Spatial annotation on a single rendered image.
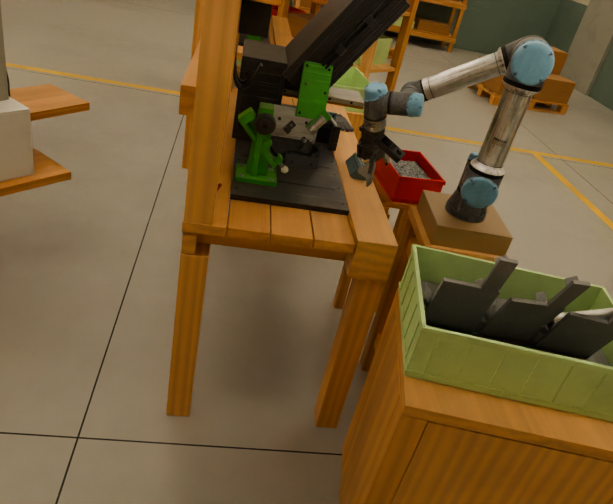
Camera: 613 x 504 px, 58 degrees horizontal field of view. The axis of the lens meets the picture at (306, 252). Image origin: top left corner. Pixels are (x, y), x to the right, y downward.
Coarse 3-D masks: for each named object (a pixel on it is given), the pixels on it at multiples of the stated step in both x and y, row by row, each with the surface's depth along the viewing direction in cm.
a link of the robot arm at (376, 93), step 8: (368, 88) 180; (376, 88) 179; (384, 88) 179; (368, 96) 180; (376, 96) 179; (384, 96) 180; (368, 104) 182; (376, 104) 181; (384, 104) 180; (368, 112) 184; (376, 112) 183; (384, 112) 182; (368, 120) 186; (376, 120) 185
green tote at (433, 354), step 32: (416, 256) 166; (448, 256) 172; (416, 288) 153; (512, 288) 176; (544, 288) 175; (416, 320) 147; (416, 352) 142; (448, 352) 141; (480, 352) 140; (512, 352) 138; (544, 352) 138; (608, 352) 162; (448, 384) 146; (480, 384) 145; (512, 384) 144; (544, 384) 143; (576, 384) 142; (608, 384) 141; (608, 416) 146
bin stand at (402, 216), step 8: (376, 184) 247; (384, 192) 241; (384, 200) 234; (384, 208) 235; (400, 208) 235; (408, 208) 236; (400, 216) 271; (400, 224) 273; (400, 232) 275; (344, 264) 287; (344, 272) 286; (344, 280) 289; (344, 288) 292; (336, 296) 296; (344, 296) 295; (336, 304) 297
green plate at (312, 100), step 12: (312, 72) 215; (324, 72) 215; (300, 84) 216; (312, 84) 216; (324, 84) 217; (300, 96) 217; (312, 96) 218; (324, 96) 218; (300, 108) 219; (312, 108) 219; (324, 108) 220
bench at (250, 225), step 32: (224, 160) 217; (224, 192) 195; (192, 224) 173; (224, 224) 176; (256, 224) 180; (288, 224) 184; (320, 224) 189; (192, 256) 180; (320, 256) 193; (192, 288) 186; (352, 288) 197; (192, 320) 194; (352, 320) 199; (192, 352) 202; (352, 352) 207; (192, 384) 210; (320, 416) 225
